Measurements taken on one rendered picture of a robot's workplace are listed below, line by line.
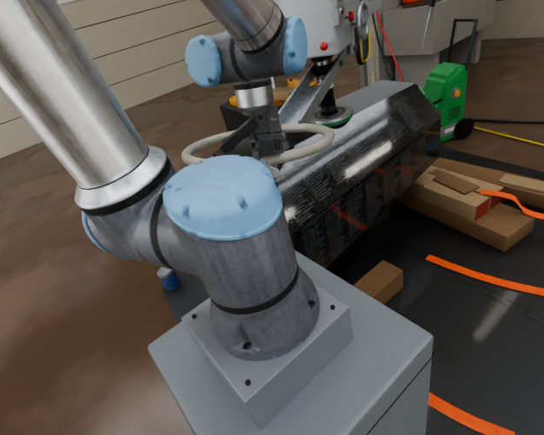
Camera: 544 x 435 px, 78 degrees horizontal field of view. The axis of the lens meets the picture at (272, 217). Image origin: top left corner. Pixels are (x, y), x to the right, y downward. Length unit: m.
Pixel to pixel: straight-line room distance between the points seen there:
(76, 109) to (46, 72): 0.05
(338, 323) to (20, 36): 0.55
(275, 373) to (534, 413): 1.20
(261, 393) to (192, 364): 0.21
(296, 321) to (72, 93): 0.42
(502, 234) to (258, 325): 1.70
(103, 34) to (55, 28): 7.12
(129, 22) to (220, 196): 7.39
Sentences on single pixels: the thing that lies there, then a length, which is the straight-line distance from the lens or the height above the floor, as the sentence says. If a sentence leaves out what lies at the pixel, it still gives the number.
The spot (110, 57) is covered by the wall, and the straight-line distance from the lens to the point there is 7.60.
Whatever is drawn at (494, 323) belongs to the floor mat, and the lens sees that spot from 1.79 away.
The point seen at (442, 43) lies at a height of 0.47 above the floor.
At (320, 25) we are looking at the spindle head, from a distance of 1.52.
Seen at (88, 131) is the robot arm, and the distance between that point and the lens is 0.49.
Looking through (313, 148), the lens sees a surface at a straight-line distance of 0.93.
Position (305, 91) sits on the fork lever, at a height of 0.98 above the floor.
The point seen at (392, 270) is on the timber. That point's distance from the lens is 1.77.
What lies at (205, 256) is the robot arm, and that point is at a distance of 0.44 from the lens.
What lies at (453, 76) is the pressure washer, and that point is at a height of 0.53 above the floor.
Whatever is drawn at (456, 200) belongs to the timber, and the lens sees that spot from 2.11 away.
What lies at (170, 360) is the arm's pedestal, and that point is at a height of 0.85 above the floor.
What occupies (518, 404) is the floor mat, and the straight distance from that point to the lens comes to 1.61.
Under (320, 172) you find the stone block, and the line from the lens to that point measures 1.49.
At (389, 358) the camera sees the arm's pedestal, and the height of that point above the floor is 0.85.
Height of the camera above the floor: 1.40
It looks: 34 degrees down
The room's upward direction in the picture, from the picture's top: 15 degrees counter-clockwise
